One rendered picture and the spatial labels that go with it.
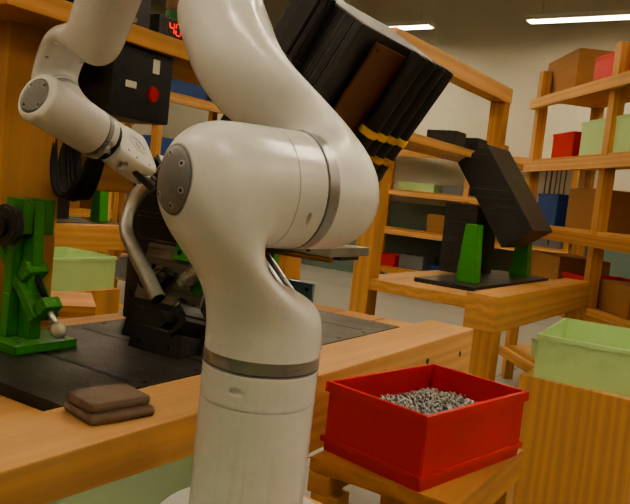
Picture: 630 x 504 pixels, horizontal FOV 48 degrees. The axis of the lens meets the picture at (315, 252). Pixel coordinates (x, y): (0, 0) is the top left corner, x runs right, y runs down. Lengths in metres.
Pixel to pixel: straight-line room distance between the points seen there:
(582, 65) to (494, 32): 6.01
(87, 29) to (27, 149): 0.46
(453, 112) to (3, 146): 9.92
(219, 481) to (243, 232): 0.25
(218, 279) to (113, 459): 0.38
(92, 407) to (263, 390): 0.36
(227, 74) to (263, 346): 0.29
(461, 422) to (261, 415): 0.55
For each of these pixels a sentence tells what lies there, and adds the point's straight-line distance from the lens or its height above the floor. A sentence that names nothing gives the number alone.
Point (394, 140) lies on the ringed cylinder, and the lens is 1.59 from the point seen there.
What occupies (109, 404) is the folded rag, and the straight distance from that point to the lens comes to 1.01.
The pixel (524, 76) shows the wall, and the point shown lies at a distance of 10.85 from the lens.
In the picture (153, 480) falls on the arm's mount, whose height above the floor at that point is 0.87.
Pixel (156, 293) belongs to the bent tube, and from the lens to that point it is 1.35.
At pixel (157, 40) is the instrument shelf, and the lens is 1.62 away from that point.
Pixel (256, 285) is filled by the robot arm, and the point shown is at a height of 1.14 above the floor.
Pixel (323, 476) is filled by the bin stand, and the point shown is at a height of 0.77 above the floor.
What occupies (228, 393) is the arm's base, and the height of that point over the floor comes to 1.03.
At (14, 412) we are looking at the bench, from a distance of 1.12.
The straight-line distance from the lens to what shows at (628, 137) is 4.43.
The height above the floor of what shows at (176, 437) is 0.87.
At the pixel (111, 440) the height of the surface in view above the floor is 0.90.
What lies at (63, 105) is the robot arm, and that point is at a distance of 1.23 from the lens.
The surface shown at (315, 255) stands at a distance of 1.42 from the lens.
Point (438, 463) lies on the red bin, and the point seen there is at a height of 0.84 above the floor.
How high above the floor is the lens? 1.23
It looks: 5 degrees down
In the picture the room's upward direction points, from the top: 6 degrees clockwise
